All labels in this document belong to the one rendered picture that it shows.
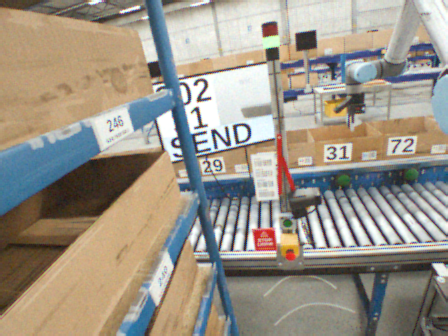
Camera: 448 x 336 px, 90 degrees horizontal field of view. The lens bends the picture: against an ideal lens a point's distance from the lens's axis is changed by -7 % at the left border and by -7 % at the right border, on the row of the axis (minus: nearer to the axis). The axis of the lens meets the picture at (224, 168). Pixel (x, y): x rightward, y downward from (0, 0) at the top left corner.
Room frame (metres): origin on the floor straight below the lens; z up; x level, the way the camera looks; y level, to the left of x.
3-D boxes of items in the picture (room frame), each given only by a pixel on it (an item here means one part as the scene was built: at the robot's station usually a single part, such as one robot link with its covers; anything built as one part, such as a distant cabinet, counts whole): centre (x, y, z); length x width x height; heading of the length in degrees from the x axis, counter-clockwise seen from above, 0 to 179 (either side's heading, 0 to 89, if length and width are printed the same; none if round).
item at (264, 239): (0.81, -0.14, 0.85); 0.16 x 0.01 x 0.13; 77
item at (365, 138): (1.43, -0.79, 0.96); 0.39 x 0.29 x 0.17; 77
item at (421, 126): (1.34, -1.17, 0.96); 0.39 x 0.29 x 0.17; 77
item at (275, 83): (0.81, -0.22, 1.11); 0.12 x 0.05 x 0.88; 77
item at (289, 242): (0.75, -0.24, 0.84); 0.15 x 0.09 x 0.07; 77
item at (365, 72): (1.17, -0.76, 1.42); 0.12 x 0.12 x 0.09; 77
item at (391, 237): (0.97, -0.74, 0.72); 0.52 x 0.05 x 0.05; 167
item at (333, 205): (1.02, -0.55, 0.72); 0.52 x 0.05 x 0.05; 167
